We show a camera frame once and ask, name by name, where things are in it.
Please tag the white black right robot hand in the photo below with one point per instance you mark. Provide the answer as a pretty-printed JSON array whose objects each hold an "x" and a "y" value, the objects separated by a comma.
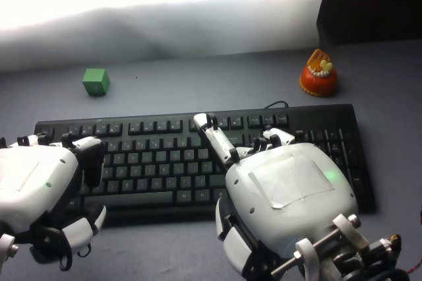
[{"x": 290, "y": 182}]

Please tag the white backdrop cloth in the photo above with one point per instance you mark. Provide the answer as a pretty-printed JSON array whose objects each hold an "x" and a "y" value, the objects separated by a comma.
[{"x": 165, "y": 23}]

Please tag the black computer keyboard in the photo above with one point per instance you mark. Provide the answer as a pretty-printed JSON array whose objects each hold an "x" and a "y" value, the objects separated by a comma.
[{"x": 148, "y": 162}]

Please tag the green toy block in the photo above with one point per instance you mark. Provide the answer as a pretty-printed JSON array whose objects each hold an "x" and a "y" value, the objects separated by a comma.
[{"x": 95, "y": 81}]

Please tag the black panel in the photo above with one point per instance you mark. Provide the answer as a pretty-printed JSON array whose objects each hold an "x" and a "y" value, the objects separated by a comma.
[{"x": 372, "y": 0}]

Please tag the orange toy cake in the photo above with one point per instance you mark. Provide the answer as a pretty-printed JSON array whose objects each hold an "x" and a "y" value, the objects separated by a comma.
[{"x": 318, "y": 80}]

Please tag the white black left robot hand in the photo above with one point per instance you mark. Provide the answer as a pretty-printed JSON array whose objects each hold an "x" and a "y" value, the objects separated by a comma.
[{"x": 29, "y": 175}]

